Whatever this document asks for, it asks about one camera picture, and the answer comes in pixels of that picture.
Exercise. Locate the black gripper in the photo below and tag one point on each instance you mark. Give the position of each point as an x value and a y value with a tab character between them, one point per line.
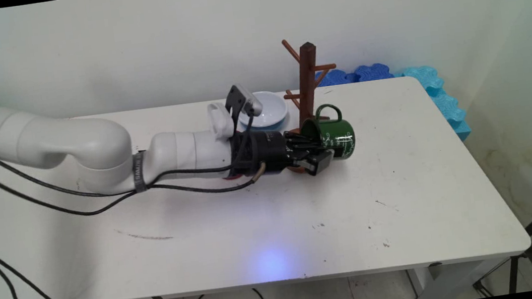
266	152

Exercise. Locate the green enamel mug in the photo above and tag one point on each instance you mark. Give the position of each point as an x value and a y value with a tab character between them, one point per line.
341	140

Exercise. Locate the wooden mug tree stand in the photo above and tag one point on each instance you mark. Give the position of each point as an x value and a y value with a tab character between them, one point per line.
309	78

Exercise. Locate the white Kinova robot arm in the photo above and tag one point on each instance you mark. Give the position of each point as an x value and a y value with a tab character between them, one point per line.
67	143

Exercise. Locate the blue and white bowl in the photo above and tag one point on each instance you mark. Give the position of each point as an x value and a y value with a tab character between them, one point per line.
272	108

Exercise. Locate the grey table leg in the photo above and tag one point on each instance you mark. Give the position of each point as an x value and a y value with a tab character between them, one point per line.
425	285

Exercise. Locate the light blue foam mat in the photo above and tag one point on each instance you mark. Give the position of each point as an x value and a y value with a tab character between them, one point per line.
445	102

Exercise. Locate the dark blue foam mat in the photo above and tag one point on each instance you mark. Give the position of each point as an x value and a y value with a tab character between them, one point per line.
363	74

